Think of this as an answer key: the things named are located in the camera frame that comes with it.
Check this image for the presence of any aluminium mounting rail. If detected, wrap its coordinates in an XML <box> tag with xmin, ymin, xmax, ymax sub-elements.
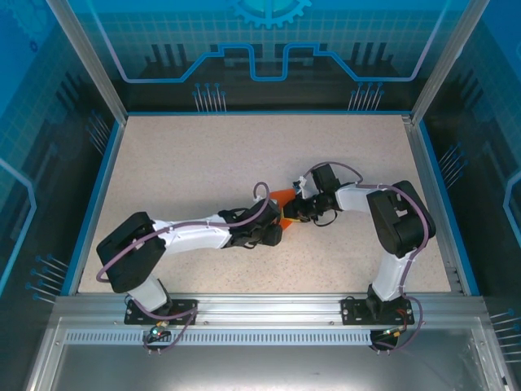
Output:
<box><xmin>52</xmin><ymin>292</ymin><xmax>488</xmax><ymax>327</ymax></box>

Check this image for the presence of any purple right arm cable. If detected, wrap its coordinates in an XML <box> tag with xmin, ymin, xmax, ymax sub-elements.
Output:
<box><xmin>300</xmin><ymin>160</ymin><xmax>433</xmax><ymax>356</ymax></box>

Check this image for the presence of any thin black right gripper cable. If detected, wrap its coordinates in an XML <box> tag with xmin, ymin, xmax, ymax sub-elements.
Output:
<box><xmin>313</xmin><ymin>205</ymin><xmax>341</xmax><ymax>227</ymax></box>

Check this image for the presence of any orange paper sheet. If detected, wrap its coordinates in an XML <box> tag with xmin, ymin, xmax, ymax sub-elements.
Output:
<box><xmin>269</xmin><ymin>187</ymin><xmax>297</xmax><ymax>232</ymax></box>

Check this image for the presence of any blue table edge strip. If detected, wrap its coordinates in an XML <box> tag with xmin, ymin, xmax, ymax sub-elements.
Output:
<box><xmin>124</xmin><ymin>109</ymin><xmax>413</xmax><ymax>118</ymax></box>
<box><xmin>414</xmin><ymin>121</ymin><xmax>482</xmax><ymax>297</ymax></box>
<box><xmin>60</xmin><ymin>120</ymin><xmax>125</xmax><ymax>297</ymax></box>

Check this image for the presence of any aluminium side rail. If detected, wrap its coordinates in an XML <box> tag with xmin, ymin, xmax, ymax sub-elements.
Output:
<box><xmin>401</xmin><ymin>115</ymin><xmax>467</xmax><ymax>295</ymax></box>

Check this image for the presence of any slotted cable duct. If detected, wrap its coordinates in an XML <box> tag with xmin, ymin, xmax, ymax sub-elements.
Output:
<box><xmin>63</xmin><ymin>330</ymin><xmax>471</xmax><ymax>347</ymax></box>

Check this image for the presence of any metal tray sheet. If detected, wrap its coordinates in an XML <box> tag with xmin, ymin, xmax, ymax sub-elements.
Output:
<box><xmin>24</xmin><ymin>317</ymin><xmax>514</xmax><ymax>391</ymax></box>

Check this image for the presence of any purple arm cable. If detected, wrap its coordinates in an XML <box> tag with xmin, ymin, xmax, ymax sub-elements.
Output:
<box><xmin>300</xmin><ymin>160</ymin><xmax>433</xmax><ymax>356</ymax></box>
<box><xmin>95</xmin><ymin>182</ymin><xmax>270</xmax><ymax>356</ymax></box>

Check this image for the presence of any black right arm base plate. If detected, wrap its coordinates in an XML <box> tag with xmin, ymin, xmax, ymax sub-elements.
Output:
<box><xmin>340</xmin><ymin>296</ymin><xmax>417</xmax><ymax>326</ymax></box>

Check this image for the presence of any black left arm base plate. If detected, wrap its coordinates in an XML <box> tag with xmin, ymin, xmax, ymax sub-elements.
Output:
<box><xmin>124</xmin><ymin>298</ymin><xmax>199</xmax><ymax>326</ymax></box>

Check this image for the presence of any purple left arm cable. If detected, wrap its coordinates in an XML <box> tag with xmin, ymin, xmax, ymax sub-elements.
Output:
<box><xmin>95</xmin><ymin>182</ymin><xmax>270</xmax><ymax>356</ymax></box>

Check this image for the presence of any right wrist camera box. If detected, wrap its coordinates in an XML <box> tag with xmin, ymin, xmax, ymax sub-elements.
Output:
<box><xmin>291</xmin><ymin>174</ymin><xmax>313</xmax><ymax>196</ymax></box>

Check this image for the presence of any cable connector with green light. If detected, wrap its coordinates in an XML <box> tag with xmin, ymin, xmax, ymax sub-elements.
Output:
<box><xmin>147</xmin><ymin>319</ymin><xmax>171</xmax><ymax>340</ymax></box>

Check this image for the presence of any aluminium frame post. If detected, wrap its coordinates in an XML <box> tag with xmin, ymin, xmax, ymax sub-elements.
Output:
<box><xmin>45</xmin><ymin>0</ymin><xmax>129</xmax><ymax>124</ymax></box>
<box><xmin>409</xmin><ymin>0</ymin><xmax>496</xmax><ymax>125</ymax></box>

